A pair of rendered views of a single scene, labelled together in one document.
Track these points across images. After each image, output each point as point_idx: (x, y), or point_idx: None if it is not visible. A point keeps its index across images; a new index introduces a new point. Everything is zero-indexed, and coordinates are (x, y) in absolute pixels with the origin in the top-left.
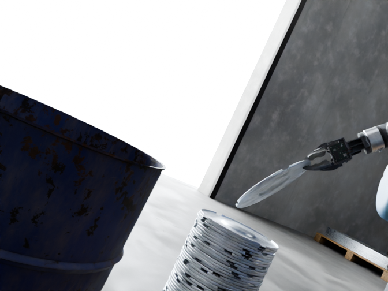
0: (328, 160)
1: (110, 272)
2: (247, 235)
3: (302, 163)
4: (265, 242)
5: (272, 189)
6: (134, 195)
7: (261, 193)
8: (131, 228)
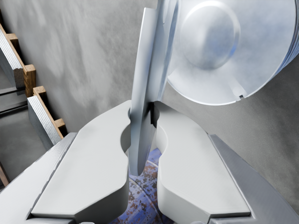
0: (177, 222)
1: (166, 223)
2: (218, 66)
3: (140, 168)
4: (260, 39)
5: (176, 2)
6: None
7: (171, 30)
8: None
